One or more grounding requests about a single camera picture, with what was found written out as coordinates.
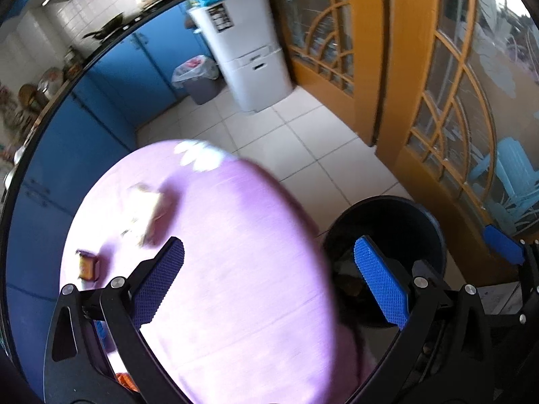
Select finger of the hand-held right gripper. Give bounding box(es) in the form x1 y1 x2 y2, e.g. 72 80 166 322
483 224 539 337

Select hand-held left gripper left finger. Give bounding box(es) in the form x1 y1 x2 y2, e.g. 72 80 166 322
44 237 188 404

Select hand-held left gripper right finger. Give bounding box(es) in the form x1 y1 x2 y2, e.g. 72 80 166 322
354 238 495 404

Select black round trash bin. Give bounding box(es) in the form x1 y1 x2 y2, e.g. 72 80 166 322
323 196 447 331

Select beige snack packet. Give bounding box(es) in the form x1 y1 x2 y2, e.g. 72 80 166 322
120 183 175 247

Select orange wrapper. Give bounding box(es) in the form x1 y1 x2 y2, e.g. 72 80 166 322
115 372 137 393

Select light blue plastic chair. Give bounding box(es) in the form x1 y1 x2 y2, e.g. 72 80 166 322
469 137 539 228

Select blue base cabinets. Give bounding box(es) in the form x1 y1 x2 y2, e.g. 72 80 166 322
0 2 220 388

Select grey bin with plastic liner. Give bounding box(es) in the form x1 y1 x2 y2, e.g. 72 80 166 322
172 55 220 106

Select wooden glass sliding door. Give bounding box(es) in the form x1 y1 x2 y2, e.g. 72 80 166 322
377 0 539 282
265 0 394 146

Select round wooden board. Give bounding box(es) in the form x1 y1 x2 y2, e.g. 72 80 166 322
19 84 40 112

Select grey white storage cabinet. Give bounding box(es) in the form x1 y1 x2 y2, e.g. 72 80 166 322
187 0 295 114

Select black wok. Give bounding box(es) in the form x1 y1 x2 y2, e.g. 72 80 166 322
82 12 127 40

